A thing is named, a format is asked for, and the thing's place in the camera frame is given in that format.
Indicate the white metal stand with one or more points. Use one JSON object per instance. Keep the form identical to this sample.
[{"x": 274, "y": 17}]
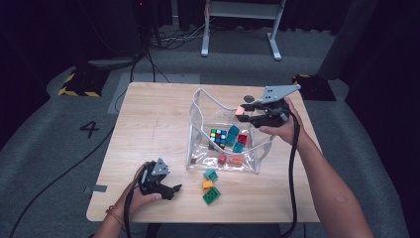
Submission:
[{"x": 242, "y": 10}]

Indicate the yellow toy brick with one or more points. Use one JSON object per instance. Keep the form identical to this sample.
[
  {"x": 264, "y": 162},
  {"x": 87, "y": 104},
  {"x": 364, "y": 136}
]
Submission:
[{"x": 207, "y": 185}]

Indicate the salmon toy brick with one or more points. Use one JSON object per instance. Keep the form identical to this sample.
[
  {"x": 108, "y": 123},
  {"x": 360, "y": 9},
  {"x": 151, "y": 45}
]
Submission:
[{"x": 236, "y": 160}]

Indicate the green toy brick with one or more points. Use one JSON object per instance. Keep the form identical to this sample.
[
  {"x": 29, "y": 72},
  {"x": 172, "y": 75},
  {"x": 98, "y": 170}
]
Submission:
[{"x": 211, "y": 195}]

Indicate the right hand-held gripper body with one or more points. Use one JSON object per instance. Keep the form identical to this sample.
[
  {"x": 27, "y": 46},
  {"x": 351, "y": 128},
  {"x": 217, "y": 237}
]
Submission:
[{"x": 277, "y": 92}]

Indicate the black equipment cabinet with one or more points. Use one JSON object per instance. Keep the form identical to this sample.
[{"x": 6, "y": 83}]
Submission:
[{"x": 125, "y": 29}]

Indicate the light pink toy brick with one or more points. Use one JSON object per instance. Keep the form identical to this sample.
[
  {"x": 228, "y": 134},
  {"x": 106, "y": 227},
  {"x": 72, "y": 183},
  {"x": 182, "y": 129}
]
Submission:
[{"x": 240, "y": 110}]

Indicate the colourful cube puzzle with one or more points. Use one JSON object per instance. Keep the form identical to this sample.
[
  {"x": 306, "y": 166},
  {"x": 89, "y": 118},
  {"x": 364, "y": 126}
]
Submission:
[{"x": 218, "y": 138}]

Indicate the dark round disc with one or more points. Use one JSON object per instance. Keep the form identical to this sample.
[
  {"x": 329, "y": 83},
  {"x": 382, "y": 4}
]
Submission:
[{"x": 249, "y": 98}]

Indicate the clear plastic bag white trim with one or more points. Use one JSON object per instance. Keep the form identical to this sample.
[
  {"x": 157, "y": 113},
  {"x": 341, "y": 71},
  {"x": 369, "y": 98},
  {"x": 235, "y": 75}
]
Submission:
[{"x": 201, "y": 158}]

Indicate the red toy brick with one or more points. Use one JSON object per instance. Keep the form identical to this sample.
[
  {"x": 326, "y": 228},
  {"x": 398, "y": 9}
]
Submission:
[
  {"x": 242, "y": 139},
  {"x": 222, "y": 159}
]

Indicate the grey tape strip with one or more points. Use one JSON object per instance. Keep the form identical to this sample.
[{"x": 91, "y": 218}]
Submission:
[{"x": 99, "y": 188}]

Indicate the person's dark clothing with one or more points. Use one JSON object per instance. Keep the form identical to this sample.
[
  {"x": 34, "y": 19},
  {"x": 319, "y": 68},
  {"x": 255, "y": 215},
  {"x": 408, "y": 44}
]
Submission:
[{"x": 214, "y": 231}]

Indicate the person's right hand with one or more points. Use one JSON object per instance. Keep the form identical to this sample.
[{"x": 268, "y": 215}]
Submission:
[{"x": 280, "y": 132}]

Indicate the grey flat stand base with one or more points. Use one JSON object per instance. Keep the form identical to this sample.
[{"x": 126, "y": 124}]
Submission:
[{"x": 109, "y": 62}]

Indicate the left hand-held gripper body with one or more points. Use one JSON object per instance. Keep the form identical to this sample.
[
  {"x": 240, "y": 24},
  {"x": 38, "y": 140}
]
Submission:
[{"x": 158, "y": 168}]

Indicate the grey column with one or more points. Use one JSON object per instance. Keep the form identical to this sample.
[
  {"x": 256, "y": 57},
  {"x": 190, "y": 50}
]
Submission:
[{"x": 346, "y": 43}]

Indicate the black yellow striped base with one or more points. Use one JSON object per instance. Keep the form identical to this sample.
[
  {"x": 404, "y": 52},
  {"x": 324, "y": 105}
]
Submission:
[
  {"x": 82, "y": 84},
  {"x": 313, "y": 87}
]

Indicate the person's left hand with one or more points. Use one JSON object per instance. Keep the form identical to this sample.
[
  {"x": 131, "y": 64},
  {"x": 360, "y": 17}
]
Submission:
[{"x": 135, "y": 200}]

